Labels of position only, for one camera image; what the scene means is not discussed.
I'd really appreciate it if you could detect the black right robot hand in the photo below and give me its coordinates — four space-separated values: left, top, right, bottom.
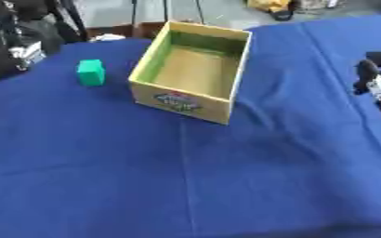
351 51 381 125

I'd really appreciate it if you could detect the tan cardboard box green inside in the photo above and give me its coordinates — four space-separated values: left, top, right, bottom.
126 20 255 126

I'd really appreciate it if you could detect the yellow and black bag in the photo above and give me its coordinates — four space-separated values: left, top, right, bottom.
245 0 298 22

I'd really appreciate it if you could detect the black tripod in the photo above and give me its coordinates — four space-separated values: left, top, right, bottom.
128 0 207 26

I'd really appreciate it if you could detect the brown wooden furniture piece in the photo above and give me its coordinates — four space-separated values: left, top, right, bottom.
85 20 168 40

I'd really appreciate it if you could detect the green block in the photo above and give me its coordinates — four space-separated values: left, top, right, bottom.
76 59 108 87

